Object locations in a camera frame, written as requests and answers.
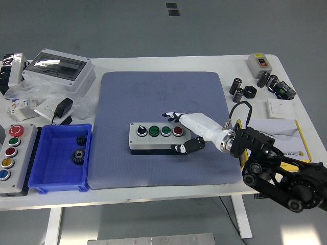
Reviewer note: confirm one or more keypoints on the blue plastic bin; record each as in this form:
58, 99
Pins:
56, 173

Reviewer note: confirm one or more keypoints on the white wall socket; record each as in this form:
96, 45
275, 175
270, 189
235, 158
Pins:
44, 108

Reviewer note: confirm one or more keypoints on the white yellow cardboard box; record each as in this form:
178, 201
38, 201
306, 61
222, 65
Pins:
283, 127

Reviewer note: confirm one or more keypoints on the grey two-button switch box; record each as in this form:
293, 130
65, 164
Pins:
255, 65

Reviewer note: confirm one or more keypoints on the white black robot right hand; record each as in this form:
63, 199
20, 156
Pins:
201, 125

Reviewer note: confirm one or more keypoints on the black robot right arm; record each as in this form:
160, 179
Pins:
301, 189

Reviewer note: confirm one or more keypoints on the white circuit breaker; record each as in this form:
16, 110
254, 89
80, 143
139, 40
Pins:
19, 108

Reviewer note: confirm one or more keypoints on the black module green terminal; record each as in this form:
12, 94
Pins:
284, 91

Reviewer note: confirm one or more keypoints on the grey metal plate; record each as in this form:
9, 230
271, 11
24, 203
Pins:
153, 240

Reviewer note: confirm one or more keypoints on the small black bevel gear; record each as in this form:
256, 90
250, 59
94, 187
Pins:
81, 140

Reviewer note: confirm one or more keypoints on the dark floor plate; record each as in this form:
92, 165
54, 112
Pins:
173, 13
171, 5

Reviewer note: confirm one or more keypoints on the grey distribution box clear lid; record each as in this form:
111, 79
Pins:
74, 81

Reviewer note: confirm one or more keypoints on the grey four-button control box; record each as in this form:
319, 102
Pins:
143, 143

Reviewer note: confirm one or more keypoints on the large black bevel gear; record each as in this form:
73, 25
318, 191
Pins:
78, 156

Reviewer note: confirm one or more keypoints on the grey five-button control box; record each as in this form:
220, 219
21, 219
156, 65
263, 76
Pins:
24, 163

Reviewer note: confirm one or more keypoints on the grey-blue table mat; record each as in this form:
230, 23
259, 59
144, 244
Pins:
153, 97

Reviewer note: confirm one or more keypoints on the black hexagonal nut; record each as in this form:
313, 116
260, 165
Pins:
250, 92

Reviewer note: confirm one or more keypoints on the clear plastic bag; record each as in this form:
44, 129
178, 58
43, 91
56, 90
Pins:
41, 93

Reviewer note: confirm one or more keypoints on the white table leg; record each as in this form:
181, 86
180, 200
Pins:
242, 219
52, 227

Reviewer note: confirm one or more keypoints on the white wall switch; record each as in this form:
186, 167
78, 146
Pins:
279, 108

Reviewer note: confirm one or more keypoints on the black power adapter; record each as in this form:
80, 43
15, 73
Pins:
63, 107

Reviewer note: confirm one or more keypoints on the white box in shiny wrap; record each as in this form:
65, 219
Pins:
15, 69

